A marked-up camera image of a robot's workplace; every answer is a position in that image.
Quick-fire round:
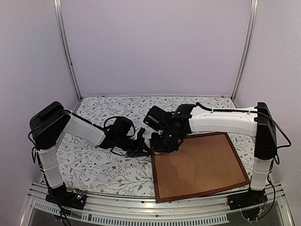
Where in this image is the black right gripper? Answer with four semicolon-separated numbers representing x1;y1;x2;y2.
150;129;178;154

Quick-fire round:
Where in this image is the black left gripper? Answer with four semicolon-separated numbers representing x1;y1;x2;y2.
116;134;153;158

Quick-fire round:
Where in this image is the red-brown wooden picture frame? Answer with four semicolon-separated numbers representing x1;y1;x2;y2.
151;132;250;202

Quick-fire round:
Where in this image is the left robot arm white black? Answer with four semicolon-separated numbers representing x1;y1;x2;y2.
55;133;155;197

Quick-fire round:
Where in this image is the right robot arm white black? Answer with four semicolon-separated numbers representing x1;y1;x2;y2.
143;102;277;205

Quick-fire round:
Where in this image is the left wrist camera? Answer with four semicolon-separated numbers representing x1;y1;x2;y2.
137;128;146;139

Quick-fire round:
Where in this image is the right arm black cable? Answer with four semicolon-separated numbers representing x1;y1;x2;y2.
195;102;292;149

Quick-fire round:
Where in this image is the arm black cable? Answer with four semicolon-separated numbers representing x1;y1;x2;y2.
195;102;292;149
103;116;136;137

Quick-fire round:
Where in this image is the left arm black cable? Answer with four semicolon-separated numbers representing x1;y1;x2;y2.
103;116;136;137

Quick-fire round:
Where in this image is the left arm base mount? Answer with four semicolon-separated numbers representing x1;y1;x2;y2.
45;185;87;210

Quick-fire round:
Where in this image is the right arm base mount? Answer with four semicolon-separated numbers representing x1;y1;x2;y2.
227;189;268;210

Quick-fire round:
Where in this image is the right aluminium corner post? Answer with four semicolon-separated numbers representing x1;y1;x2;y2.
231;0;259;102

